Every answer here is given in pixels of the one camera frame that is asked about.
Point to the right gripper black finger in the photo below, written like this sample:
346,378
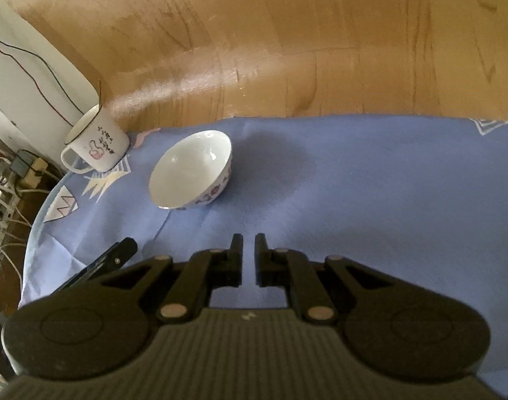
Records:
316,291
113,259
166,290

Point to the white floral bowl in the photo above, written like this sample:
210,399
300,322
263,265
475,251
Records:
193,172

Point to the white enamel mug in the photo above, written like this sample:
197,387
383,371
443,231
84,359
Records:
95,143

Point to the blue printed tablecloth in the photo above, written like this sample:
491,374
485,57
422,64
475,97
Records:
419,198

